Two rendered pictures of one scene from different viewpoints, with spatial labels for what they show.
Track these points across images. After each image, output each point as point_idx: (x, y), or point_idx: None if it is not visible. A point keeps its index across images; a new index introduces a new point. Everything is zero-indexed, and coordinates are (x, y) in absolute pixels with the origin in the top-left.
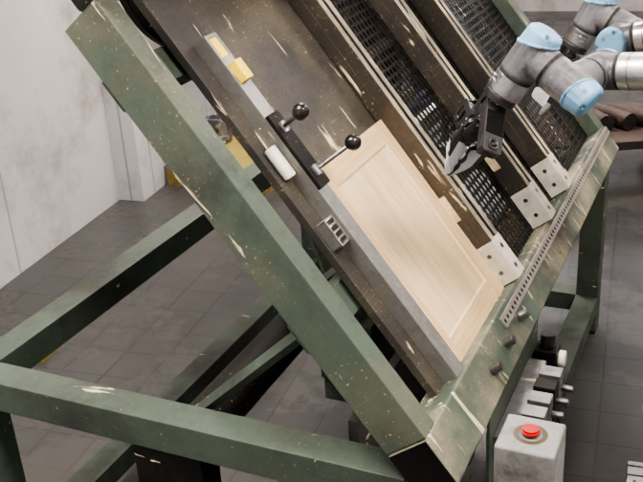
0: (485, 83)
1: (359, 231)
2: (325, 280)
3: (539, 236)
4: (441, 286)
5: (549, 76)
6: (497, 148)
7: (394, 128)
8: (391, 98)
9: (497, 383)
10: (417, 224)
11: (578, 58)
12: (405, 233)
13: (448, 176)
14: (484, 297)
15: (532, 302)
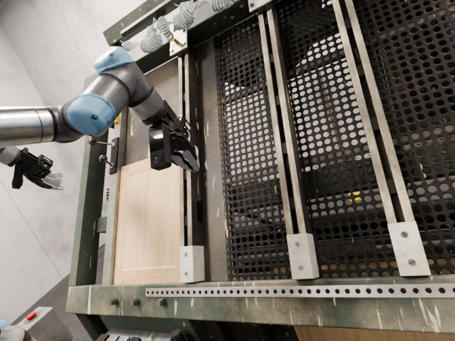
0: (28, 149)
1: (112, 198)
2: (82, 209)
3: (263, 281)
4: (141, 247)
5: None
6: (11, 185)
7: None
8: None
9: (113, 308)
10: (157, 210)
11: (151, 128)
12: (144, 211)
13: (181, 192)
14: (164, 273)
15: (188, 307)
